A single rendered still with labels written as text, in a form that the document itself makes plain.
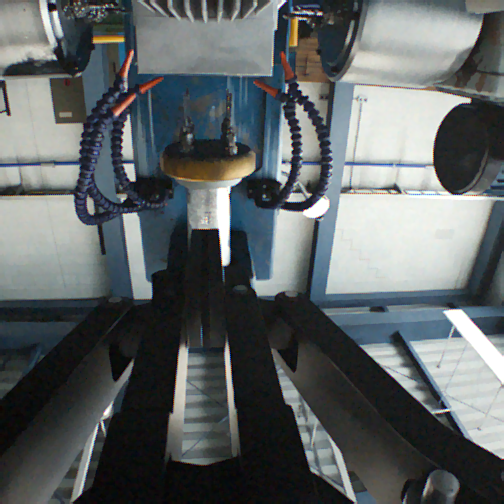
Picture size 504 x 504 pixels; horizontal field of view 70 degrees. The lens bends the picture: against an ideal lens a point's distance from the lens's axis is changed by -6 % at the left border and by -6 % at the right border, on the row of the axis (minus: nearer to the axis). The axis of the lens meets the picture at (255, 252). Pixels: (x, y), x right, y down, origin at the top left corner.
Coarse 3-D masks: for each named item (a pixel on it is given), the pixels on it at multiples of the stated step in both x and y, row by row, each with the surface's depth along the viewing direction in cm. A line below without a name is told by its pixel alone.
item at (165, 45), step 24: (240, 0) 25; (144, 24) 25; (168, 24) 26; (192, 24) 26; (216, 24) 26; (240, 24) 26; (264, 24) 26; (144, 48) 26; (168, 48) 26; (192, 48) 27; (216, 48) 27; (240, 48) 27; (264, 48) 27; (144, 72) 27; (168, 72) 27; (192, 72) 27; (216, 72) 28; (240, 72) 28; (264, 72) 28
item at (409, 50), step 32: (320, 0) 67; (352, 0) 51; (384, 0) 48; (416, 0) 48; (448, 0) 49; (320, 32) 67; (352, 32) 53; (384, 32) 51; (416, 32) 51; (448, 32) 51; (352, 64) 56; (384, 64) 56; (416, 64) 56; (448, 64) 56
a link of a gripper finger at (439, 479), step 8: (432, 472) 7; (440, 472) 7; (448, 472) 7; (416, 480) 7; (432, 480) 7; (440, 480) 7; (448, 480) 7; (456, 480) 7; (416, 488) 7; (424, 488) 7; (432, 488) 7; (440, 488) 6; (448, 488) 6; (456, 488) 6; (408, 496) 7; (416, 496) 7; (424, 496) 7; (432, 496) 7; (440, 496) 6; (448, 496) 6; (456, 496) 6
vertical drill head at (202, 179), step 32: (192, 128) 73; (224, 128) 74; (160, 160) 70; (192, 160) 64; (224, 160) 65; (192, 192) 72; (224, 192) 72; (192, 224) 75; (224, 224) 76; (224, 256) 79
